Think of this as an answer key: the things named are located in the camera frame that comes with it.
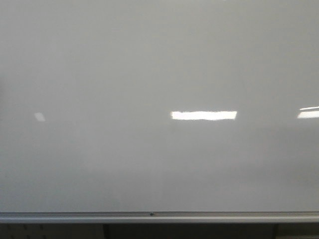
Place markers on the white whiteboard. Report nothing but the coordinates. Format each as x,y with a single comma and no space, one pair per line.
158,105

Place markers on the aluminium whiteboard tray rail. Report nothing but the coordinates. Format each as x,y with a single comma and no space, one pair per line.
157,217

